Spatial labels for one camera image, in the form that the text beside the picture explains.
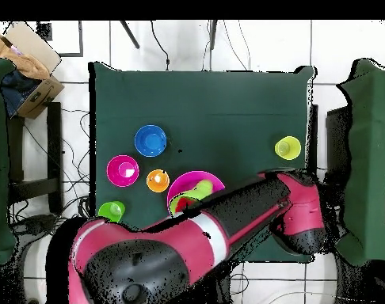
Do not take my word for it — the large pink bowl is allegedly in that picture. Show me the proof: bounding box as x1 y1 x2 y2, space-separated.
166 170 226 217

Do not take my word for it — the red cup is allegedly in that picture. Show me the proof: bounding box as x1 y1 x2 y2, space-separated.
174 196 195 214

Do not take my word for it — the large green bowl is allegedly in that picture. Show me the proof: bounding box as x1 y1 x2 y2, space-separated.
169 191 201 217

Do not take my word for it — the orange cup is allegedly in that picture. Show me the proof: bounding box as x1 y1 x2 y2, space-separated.
146 169 170 193

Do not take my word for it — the small blue bowl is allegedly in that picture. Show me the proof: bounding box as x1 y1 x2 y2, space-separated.
134 123 168 158

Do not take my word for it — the dark green tablecloth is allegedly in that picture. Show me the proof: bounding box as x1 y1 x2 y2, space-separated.
88 61 317 264

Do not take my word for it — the small magenta bowl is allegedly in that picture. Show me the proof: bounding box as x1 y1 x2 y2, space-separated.
106 154 140 188

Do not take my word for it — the tall green cup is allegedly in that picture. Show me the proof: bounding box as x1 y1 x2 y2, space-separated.
97 200 126 223

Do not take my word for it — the yellow cup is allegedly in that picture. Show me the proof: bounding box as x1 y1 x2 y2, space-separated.
273 135 302 162

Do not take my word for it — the black tripod leg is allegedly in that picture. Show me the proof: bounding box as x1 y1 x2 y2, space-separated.
208 20 219 51
119 20 141 50

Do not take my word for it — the black box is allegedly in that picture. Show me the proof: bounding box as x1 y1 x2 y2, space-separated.
325 105 352 184

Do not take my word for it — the grey chair base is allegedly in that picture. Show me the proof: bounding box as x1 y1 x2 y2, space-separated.
11 213 59 237

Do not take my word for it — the cardboard box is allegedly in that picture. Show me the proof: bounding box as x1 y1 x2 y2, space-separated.
0 21 66 120

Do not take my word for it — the black floor cable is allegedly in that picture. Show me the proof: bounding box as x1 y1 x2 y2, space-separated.
149 20 171 71

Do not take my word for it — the black stool frame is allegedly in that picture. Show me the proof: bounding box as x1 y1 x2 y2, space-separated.
6 101 64 216

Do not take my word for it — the black floor frame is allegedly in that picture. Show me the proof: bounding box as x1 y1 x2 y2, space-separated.
36 20 85 58

